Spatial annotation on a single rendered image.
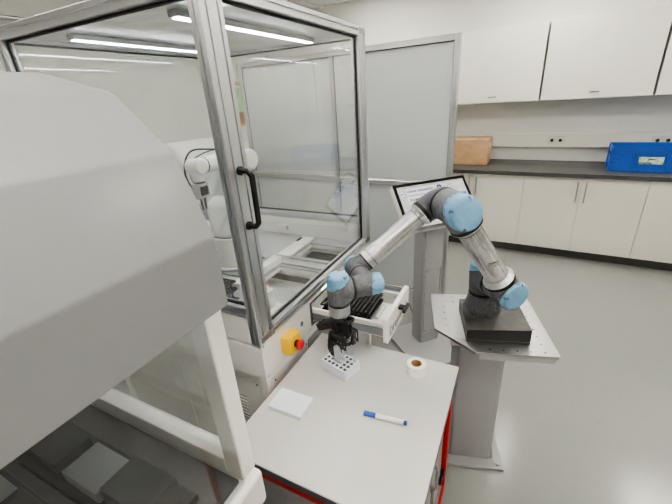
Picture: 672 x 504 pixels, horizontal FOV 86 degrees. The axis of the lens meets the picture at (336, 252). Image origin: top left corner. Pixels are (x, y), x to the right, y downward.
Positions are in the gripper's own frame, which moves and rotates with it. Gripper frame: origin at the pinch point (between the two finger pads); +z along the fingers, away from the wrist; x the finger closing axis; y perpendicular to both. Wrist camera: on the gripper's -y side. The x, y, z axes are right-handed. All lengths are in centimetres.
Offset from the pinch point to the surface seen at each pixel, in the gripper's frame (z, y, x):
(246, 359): -5.2, -21.3, -25.1
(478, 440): 68, 37, 55
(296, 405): 4.0, 1.1, -22.9
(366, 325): -5.6, 1.0, 16.3
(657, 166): -15, 72, 356
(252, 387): 9.3, -22.6, -24.3
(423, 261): 13, -28, 116
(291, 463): 5.7, 14.1, -37.1
